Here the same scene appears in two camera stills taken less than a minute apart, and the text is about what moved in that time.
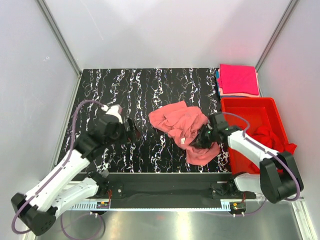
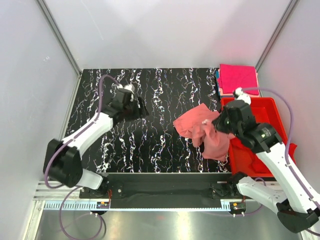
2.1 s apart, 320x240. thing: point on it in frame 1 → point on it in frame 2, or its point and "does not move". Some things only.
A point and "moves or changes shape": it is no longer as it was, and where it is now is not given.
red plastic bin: x=265 y=128 does not move
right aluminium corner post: x=287 y=12 does not move
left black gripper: x=134 y=135 → x=138 y=114
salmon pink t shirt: x=183 y=123 moves or changes shape
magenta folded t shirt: x=238 y=79 does not move
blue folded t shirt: x=216 y=72 does not move
